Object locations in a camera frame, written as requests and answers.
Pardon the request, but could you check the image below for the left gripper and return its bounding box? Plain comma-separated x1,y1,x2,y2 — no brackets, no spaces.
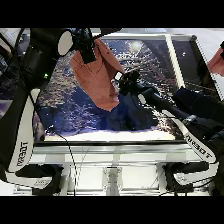
74,28,98,65

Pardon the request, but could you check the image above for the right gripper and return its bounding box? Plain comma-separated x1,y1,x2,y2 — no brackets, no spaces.
117,69,141,96

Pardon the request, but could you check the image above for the orange-brown garment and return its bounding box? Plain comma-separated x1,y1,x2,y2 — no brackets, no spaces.
207,46,224,78
69,38,126,112

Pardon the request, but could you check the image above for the black cable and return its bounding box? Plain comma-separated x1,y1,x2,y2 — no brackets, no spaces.
49,126,78,197

